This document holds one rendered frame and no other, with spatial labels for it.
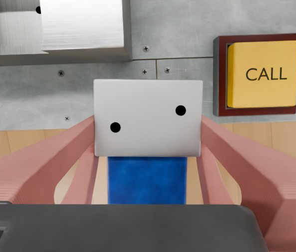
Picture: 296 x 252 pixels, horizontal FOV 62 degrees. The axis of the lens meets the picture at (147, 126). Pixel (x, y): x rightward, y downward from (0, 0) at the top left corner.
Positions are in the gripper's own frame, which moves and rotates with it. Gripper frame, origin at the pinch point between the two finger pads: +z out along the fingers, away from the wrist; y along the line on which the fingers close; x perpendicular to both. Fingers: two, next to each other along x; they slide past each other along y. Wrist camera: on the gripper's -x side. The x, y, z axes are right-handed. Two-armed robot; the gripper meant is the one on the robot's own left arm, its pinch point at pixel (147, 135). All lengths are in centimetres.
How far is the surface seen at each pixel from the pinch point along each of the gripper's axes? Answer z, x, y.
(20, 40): 10.6, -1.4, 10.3
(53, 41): 7.9, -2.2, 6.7
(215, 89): 13.2, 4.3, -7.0
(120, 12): 8.8, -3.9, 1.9
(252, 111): 11.3, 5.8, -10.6
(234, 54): 12.4, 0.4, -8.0
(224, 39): 14.6, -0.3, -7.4
